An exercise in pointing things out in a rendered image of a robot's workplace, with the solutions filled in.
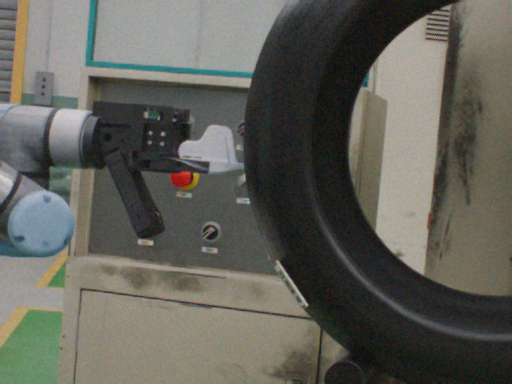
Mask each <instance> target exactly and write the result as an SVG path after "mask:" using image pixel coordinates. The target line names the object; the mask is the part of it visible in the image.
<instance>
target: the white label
mask: <svg viewBox="0 0 512 384"><path fill-rule="evenodd" d="M273 267H274V269H276V271H277V274H279V276H280V277H281V279H282V281H283V282H284V283H285V285H286V286H287V287H288V289H289V291H290V292H291V294H293V296H294V298H295V299H296V301H297V302H298V304H299V306H301V308H302V309H303V308H305V307H306V306H308V304H307V303H306V301H305V299H304V298H303V297H302V294H300V292H299V291H298V289H297V287H296V286H294V283H293V282H292V281H291V279H290V278H289V276H288V274H286V272H285V269H283V267H282V266H281V264H280V262H279V261H275V263H274V264H273Z"/></svg>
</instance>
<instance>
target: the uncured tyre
mask: <svg viewBox="0 0 512 384"><path fill-rule="evenodd" d="M461 1H464V0H287V1H286V2H285V5H284V6H283V7H282V9H281V11H280V13H279V14H278V15H277V18H276V20H275V21H274V22H273V25H272V27H271V29H270V30H269V33H268V35H267V38H266V39H265V41H264V45H263V46H262V49H261V50H260V54H259V57H258V59H257V62H256V66H255V69H254V71H253V74H252V80H251V83H250V87H249V91H248V99H247V103H246V109H245V115H244V140H243V146H244V173H245V179H246V185H247V190H248V198H249V201H250V205H251V208H252V214H253V216H254V220H255V222H256V227H257V229H258V232H259V233H260V238H261V240H262V242H263V244H264V248H265V249H266V251H267V253H268V254H269V257H270V260H271V261H272V262H273V264H274V263H275V261H279V262H280V264H281V266H282V267H283V269H285V272H286V274H288V276H289V278H290V279H291V281H292V282H293V283H294V286H296V287H297V289H298V291H299V292H300V294H302V297H303V298H304V299H305V301H306V303H307V304H308V306H306V307H305V308H303V309H304V310H305V311H306V313H307V314H309V316H310V318H311V319H313V320H314V322H315V323H317V324H318V326H319V327H321V328H322V330H323V331H325V332H326V334H327V335H330V337H331V338H332V339H334V340H335V341H336V342H337V343H339V344H340V345H341V346H342V347H344V348H345V349H346V350H347V351H349V352H351V354H354V355H355V356H356V357H357V358H359V359H361V360H362V361H363V362H366V363H367V364H368V365H370V366H372V367H374V368H375V369H376V370H379V371H381V372H383V373H384V374H387V375H389V376H391V377H392V378H395V379H397V380H399V381H403V382H405V383H407V384H512V295H506V296H492V295H482V294H476V293H472V292H465V291H461V290H458V289H455V288H450V287H448V286H446V285H444V284H442V285H441V284H440V283H438V282H436V281H433V280H431V279H429V278H428V277H425V276H424V275H422V274H421V273H418V272H417V271H416V270H414V269H412V268H411V267H410V266H409V265H407V264H405V262H404V261H403V260H401V259H400V258H399V257H398V256H396V255H395V254H394V253H393V252H392V251H391V250H390V249H389V248H388V247H387V245H386V244H385V243H384V242H383V241H382V240H381V238H380V237H379V236H378V235H377V234H376V232H375V231H374V229H373V228H372V226H371V224H370V223H369V222H368V219H367V217H366V216H365V215H364V211H363V210H362V207H361V206H360V202H359V200H358V198H357V196H356V191H355V188H354V186H353V182H352V175H351V171H350V165H349V157H348V136H349V128H350V123H351V119H352V112H353V108H354V105H355V103H356V98H357V95H358V94H359V91H360V87H361V86H362V84H363V83H364V79H365V78H366V76H367V75H368V72H369V71H370V69H371V68H372V66H373V64H374V63H375V62H376V59H378V58H379V56H380V55H381V54H382V52H383V51H384V50H385V49H386V48H387V47H388V45H389V44H390V43H392V41H393V40H394V39H396V37H397V36H398V35H400V34H401V33H402V32H403V31H405V30H406V29H407V28H408V27H410V26H412V24H413V23H416V22H417V21H418V20H420V19H422V18H424V17H425V16H426V15H429V14H431V13H432V12H434V11H437V10H439V9H441V8H444V7H447V6H449V5H451V4H455V3H459V2H461Z"/></svg>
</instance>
